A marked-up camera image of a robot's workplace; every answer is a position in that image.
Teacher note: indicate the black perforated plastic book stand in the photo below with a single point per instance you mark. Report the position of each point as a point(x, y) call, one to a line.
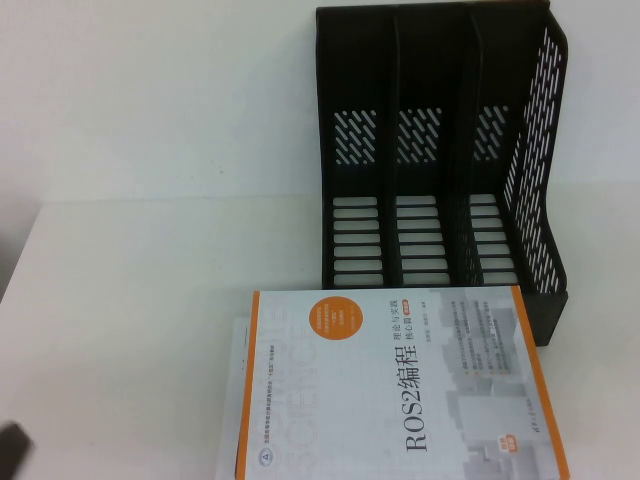
point(350, 60)

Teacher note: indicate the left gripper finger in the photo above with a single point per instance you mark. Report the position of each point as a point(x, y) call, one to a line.
point(14, 450)

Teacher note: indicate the white orange-edged ROS2 book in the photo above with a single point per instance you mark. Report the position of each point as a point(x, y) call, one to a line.
point(400, 400)

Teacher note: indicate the plain white book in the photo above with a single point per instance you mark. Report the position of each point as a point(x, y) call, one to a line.
point(239, 400)

